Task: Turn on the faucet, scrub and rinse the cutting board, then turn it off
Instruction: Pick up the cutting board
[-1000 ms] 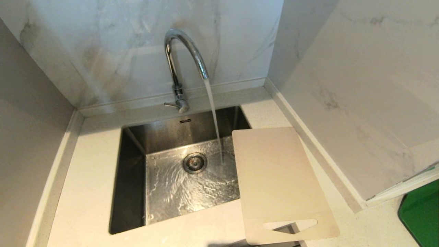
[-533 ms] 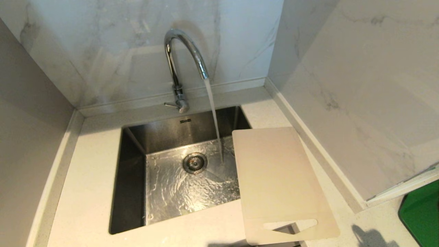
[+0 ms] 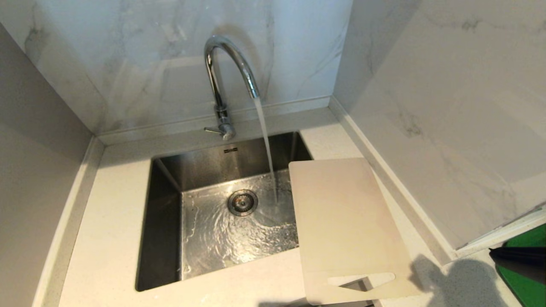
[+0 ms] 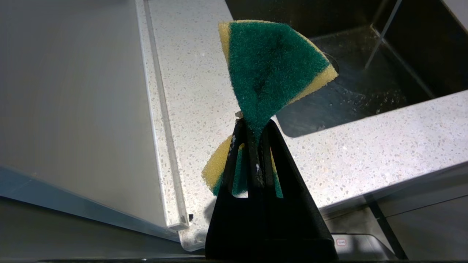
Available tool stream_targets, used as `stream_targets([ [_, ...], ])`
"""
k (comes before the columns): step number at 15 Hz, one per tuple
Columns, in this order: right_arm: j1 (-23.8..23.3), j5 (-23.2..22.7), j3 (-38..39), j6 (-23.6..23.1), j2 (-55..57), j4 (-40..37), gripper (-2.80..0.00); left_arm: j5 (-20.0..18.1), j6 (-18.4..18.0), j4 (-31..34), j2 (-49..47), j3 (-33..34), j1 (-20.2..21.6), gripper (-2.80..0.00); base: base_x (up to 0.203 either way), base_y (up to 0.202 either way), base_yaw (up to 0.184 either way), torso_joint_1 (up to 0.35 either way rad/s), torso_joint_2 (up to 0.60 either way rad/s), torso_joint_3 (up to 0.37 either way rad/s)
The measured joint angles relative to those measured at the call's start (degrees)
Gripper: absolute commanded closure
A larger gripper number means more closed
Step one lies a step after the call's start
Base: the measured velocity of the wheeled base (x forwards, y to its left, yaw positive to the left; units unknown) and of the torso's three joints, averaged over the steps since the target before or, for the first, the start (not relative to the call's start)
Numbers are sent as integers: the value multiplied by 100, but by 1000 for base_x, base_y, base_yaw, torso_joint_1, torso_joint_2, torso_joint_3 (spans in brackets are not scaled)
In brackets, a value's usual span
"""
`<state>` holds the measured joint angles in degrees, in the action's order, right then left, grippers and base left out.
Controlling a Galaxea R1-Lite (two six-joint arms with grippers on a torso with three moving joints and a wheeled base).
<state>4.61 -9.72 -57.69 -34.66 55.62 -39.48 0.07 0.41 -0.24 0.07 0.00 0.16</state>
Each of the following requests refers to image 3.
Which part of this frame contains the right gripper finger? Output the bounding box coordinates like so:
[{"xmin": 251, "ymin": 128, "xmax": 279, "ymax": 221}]
[{"xmin": 489, "ymin": 247, "xmax": 546, "ymax": 285}]

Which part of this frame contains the white plastic cutting board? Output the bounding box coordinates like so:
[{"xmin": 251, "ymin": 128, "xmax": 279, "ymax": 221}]
[{"xmin": 289, "ymin": 157, "xmax": 423, "ymax": 306}]

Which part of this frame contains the chrome gooseneck faucet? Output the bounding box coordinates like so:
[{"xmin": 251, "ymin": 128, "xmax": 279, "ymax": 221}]
[{"xmin": 203, "ymin": 35, "xmax": 261, "ymax": 142}]

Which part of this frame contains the running water stream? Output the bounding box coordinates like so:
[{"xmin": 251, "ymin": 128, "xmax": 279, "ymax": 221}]
[{"xmin": 254, "ymin": 96, "xmax": 280, "ymax": 205}]

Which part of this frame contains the round metal sink drain strainer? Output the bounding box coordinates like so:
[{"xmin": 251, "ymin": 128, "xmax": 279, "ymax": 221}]
[{"xmin": 227, "ymin": 189, "xmax": 258, "ymax": 217}]

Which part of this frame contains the stainless steel sink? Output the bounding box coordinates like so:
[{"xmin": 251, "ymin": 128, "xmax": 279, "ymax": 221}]
[{"xmin": 135, "ymin": 131, "xmax": 314, "ymax": 293}]

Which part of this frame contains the chrome faucet lever handle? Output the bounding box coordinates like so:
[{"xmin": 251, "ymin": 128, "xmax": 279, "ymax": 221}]
[{"xmin": 203, "ymin": 124, "xmax": 236, "ymax": 142}]

